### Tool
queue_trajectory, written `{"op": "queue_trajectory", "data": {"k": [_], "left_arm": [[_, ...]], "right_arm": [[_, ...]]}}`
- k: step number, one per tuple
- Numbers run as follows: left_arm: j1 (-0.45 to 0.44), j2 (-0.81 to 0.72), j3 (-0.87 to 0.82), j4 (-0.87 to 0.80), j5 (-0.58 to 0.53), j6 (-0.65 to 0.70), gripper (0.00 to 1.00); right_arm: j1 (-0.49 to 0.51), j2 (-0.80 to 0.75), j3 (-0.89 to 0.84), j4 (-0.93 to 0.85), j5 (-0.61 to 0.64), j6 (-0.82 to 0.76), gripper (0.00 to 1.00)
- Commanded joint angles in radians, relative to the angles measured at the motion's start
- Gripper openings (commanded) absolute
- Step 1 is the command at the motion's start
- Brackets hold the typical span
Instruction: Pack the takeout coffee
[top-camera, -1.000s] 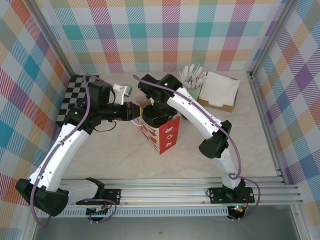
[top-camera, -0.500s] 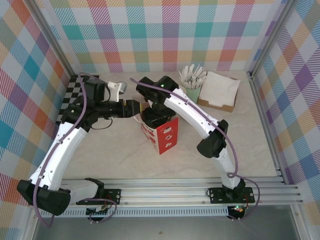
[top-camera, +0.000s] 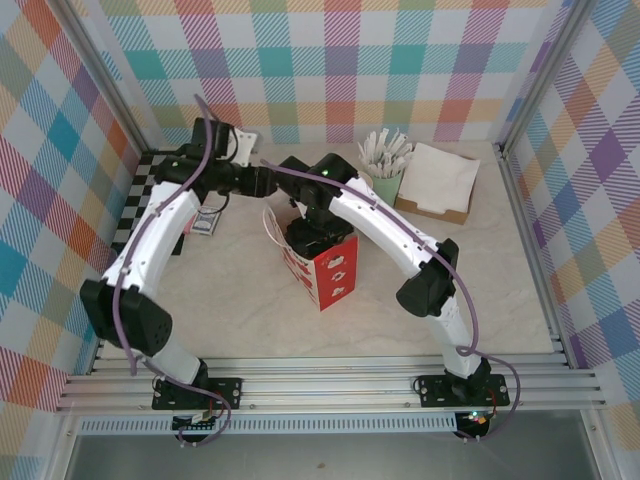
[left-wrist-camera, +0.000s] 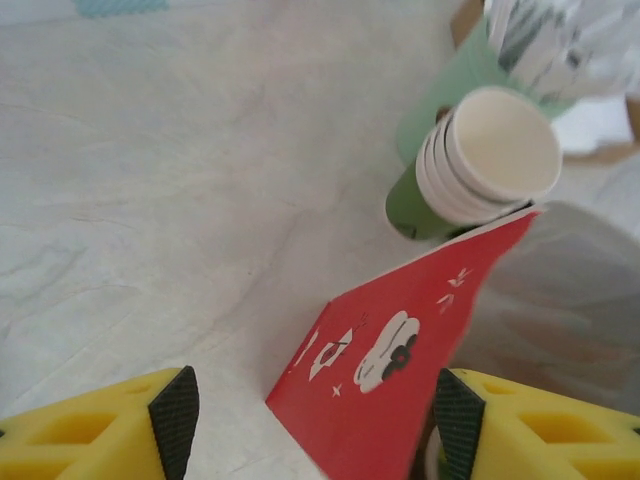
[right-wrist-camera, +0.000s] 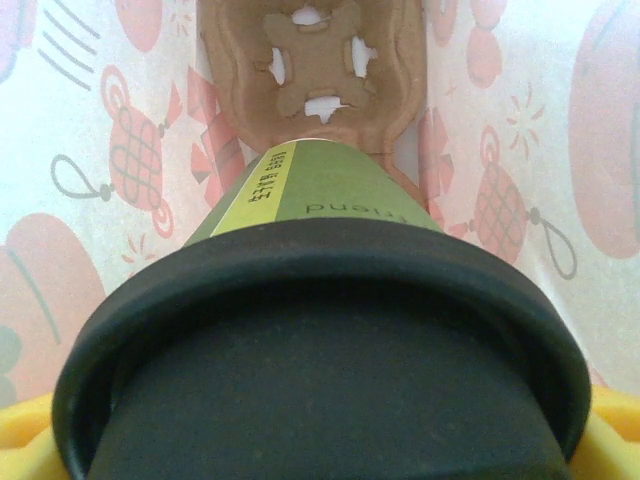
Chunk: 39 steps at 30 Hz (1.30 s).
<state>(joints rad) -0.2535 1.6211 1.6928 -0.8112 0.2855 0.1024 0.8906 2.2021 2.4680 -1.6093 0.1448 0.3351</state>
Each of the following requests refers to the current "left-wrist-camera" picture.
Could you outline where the black plastic cup lid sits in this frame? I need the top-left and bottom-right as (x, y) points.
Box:
(444, 198), (534, 240)

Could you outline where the mint green straw holder cup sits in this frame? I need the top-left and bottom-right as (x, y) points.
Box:
(396, 14), (581, 166)

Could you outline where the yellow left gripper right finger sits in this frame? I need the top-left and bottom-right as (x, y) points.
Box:
(432, 367), (640, 480)

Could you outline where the brown cardboard napkin box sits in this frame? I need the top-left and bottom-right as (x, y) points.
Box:
(449, 0), (640, 162)

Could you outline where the white red printed paper bag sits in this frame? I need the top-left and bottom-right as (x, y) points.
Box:
(264, 199), (640, 480)

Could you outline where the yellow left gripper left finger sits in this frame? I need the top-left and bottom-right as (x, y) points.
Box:
(0, 365), (201, 480)

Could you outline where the white paper napkin stack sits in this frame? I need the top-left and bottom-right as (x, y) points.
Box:
(549, 92), (632, 156)

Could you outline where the stack of green paper cups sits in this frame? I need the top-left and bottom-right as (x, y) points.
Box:
(384, 85), (564, 241)

